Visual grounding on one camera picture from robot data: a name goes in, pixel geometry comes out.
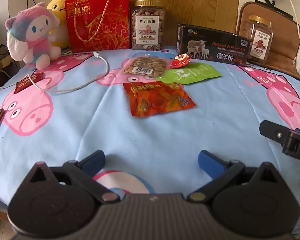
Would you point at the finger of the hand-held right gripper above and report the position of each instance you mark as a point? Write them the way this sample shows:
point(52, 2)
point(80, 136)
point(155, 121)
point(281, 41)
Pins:
point(272, 131)

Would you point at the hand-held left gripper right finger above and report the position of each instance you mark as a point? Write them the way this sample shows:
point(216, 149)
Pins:
point(208, 161)

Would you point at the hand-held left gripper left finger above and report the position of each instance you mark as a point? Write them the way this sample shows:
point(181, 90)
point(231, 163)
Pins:
point(95, 161)

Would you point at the orange-red snack packet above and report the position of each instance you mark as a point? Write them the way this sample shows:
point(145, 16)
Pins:
point(160, 100)

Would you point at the green snack packet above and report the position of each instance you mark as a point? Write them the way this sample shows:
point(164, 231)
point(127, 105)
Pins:
point(192, 73)

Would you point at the black sheep-print box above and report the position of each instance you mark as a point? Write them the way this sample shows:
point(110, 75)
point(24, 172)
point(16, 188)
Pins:
point(215, 45)

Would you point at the small red snack packet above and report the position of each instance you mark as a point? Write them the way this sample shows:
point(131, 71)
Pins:
point(181, 61)

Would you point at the clear seed snack packet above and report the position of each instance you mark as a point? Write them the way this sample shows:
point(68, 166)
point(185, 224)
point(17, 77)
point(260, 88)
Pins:
point(145, 66)

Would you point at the blue pig-print bed sheet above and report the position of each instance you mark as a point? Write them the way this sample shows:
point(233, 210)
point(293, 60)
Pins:
point(165, 135)

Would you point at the brown seat cushion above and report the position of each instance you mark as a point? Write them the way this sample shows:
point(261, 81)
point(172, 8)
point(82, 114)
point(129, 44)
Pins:
point(285, 55)

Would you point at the gold-lid jar of pecans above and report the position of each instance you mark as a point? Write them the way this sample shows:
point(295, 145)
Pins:
point(261, 42)

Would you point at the small dark red packet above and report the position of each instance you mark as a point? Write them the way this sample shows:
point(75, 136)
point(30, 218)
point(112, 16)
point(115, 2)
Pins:
point(30, 82)

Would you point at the red gift box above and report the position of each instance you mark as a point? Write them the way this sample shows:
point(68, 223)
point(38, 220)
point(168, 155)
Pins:
point(102, 30)

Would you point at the gold-lid jar of cashews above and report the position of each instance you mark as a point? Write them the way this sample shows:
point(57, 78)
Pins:
point(147, 30)

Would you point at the pink plush toy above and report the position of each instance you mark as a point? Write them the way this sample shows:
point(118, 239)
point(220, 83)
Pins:
point(32, 30)

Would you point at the wooden headboard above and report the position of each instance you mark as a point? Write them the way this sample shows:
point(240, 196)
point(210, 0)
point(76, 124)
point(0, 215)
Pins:
point(190, 2)

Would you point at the yellow duck plush toy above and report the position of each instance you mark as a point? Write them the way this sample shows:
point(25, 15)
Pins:
point(57, 10)

